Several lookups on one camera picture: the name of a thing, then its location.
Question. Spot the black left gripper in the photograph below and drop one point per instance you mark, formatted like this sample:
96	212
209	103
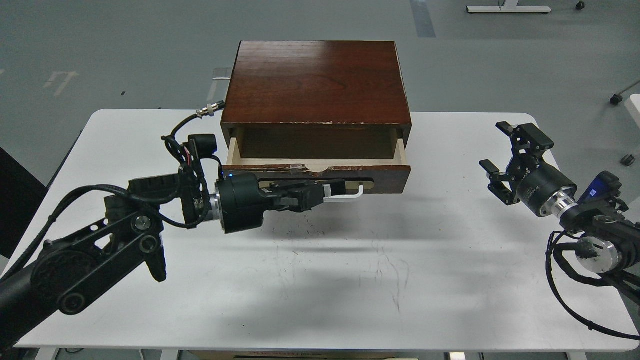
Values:
241	204

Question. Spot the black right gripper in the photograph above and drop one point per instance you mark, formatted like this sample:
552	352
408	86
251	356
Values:
532	180

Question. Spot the wooden drawer with white handle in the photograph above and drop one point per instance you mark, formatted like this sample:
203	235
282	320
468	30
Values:
362	176

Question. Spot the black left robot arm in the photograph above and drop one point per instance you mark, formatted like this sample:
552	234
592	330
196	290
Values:
68	274

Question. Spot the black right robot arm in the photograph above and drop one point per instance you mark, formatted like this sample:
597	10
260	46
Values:
596	245

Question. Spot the dark wooden drawer cabinet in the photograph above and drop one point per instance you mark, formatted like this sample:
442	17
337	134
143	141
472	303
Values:
316	82

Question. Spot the black chair caster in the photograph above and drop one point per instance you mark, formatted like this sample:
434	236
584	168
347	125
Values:
617	97

